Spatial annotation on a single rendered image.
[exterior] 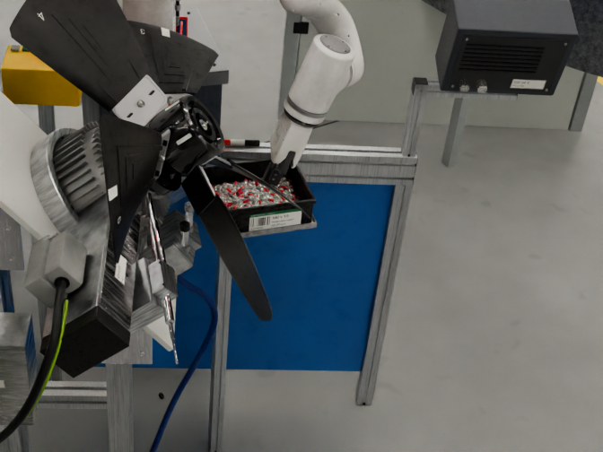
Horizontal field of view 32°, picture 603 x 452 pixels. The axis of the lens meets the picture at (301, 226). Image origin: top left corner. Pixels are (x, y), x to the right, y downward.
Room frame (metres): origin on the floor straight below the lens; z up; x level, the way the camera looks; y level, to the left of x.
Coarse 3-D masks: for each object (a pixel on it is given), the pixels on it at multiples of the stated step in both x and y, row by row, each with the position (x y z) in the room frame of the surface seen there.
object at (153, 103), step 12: (144, 84) 1.56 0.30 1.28; (156, 84) 1.58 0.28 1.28; (132, 96) 1.54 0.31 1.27; (144, 96) 1.55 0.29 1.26; (156, 96) 1.56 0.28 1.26; (120, 108) 1.52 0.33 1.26; (132, 108) 1.53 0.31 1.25; (144, 108) 1.54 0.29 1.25; (156, 108) 1.55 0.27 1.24; (132, 120) 1.52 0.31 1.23; (144, 120) 1.53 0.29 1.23
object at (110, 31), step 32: (32, 0) 1.52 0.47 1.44; (64, 0) 1.56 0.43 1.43; (96, 0) 1.60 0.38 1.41; (32, 32) 1.49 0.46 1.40; (64, 32) 1.53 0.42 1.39; (96, 32) 1.56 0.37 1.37; (128, 32) 1.60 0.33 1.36; (64, 64) 1.50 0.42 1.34; (96, 64) 1.53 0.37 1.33; (128, 64) 1.56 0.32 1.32; (96, 96) 1.50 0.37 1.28
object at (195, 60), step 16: (160, 32) 1.86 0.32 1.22; (176, 32) 1.89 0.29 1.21; (144, 48) 1.78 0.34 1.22; (160, 48) 1.80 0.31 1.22; (176, 48) 1.81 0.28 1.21; (192, 48) 1.84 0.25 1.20; (208, 48) 1.88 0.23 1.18; (160, 64) 1.74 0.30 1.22; (176, 64) 1.75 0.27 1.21; (192, 64) 1.78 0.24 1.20; (208, 64) 1.81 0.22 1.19; (160, 80) 1.69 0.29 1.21; (176, 80) 1.70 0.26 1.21; (192, 80) 1.72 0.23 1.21
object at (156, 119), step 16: (192, 96) 1.59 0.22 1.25; (160, 112) 1.55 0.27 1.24; (176, 112) 1.52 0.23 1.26; (192, 112) 1.54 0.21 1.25; (208, 112) 1.60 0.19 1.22; (160, 128) 1.51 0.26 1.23; (176, 128) 1.50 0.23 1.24; (192, 128) 1.50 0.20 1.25; (208, 128) 1.56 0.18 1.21; (176, 144) 1.49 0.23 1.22; (192, 144) 1.49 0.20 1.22; (208, 144) 1.50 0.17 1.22; (176, 160) 1.48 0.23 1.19; (192, 160) 1.49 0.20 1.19; (208, 160) 1.51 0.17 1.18; (160, 176) 1.49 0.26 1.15; (176, 176) 1.53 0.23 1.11; (160, 192) 1.47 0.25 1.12
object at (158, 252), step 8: (152, 200) 1.45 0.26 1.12; (152, 208) 1.43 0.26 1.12; (152, 216) 1.41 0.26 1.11; (152, 224) 1.39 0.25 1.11; (152, 232) 1.38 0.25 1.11; (152, 240) 1.36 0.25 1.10; (160, 240) 1.37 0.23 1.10; (152, 248) 1.35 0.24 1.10; (160, 248) 1.34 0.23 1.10; (160, 256) 1.33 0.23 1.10; (168, 296) 1.26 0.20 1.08; (168, 304) 1.24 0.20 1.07; (168, 312) 1.23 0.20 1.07; (168, 320) 1.21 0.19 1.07; (176, 352) 1.16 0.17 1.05; (176, 360) 1.15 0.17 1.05
